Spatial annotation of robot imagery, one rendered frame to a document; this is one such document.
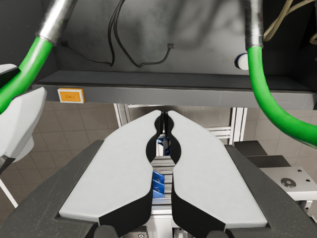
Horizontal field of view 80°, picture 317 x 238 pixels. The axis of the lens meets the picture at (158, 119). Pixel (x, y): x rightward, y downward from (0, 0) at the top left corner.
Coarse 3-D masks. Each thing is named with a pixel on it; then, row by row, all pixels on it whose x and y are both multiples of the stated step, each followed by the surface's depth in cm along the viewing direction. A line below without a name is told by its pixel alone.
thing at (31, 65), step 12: (36, 48) 16; (48, 48) 17; (24, 60) 16; (36, 60) 16; (24, 72) 15; (36, 72) 16; (12, 84) 15; (24, 84) 15; (0, 96) 14; (12, 96) 15; (0, 108) 14
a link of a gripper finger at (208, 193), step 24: (168, 120) 12; (192, 144) 9; (216, 144) 9; (192, 168) 8; (216, 168) 8; (192, 192) 6; (216, 192) 6; (240, 192) 7; (192, 216) 6; (216, 216) 6; (240, 216) 6; (264, 216) 6
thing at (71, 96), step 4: (60, 88) 41; (64, 88) 41; (68, 88) 41; (72, 88) 41; (76, 88) 41; (60, 92) 41; (64, 92) 41; (68, 92) 41; (72, 92) 41; (76, 92) 41; (64, 96) 41; (68, 96) 41; (72, 96) 41; (76, 96) 41; (64, 100) 42; (68, 100) 42; (72, 100) 42; (76, 100) 41; (80, 100) 41; (84, 100) 43
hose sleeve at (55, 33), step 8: (56, 0) 17; (64, 0) 17; (72, 0) 17; (48, 8) 16; (56, 8) 16; (64, 8) 17; (72, 8) 18; (48, 16) 16; (56, 16) 16; (64, 16) 17; (40, 24) 16; (48, 24) 16; (56, 24) 17; (64, 24) 17; (40, 32) 16; (48, 32) 16; (56, 32) 17; (48, 40) 16; (56, 40) 17
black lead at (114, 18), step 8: (120, 0) 28; (120, 8) 28; (112, 16) 28; (112, 24) 29; (72, 48) 49; (112, 48) 35; (112, 56) 40; (128, 56) 39; (112, 64) 45; (136, 64) 46; (144, 64) 50
